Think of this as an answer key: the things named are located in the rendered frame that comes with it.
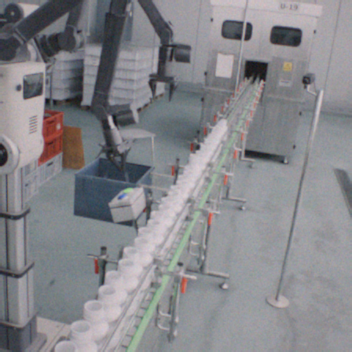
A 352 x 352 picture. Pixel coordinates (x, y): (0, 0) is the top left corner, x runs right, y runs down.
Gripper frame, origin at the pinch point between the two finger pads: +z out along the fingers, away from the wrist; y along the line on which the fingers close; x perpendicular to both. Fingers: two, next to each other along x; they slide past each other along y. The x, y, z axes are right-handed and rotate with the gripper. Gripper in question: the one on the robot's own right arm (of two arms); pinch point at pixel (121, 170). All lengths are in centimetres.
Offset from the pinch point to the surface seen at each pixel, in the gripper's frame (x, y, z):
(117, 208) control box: 0.5, -10.6, 10.2
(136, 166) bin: 25, 80, 19
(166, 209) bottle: -19.7, -22.0, 8.8
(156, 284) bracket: -19, -43, 21
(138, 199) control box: -4.7, -3.6, 10.5
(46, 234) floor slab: 142, 153, 77
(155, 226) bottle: -19.7, -33.8, 9.1
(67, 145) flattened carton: 186, 305, 34
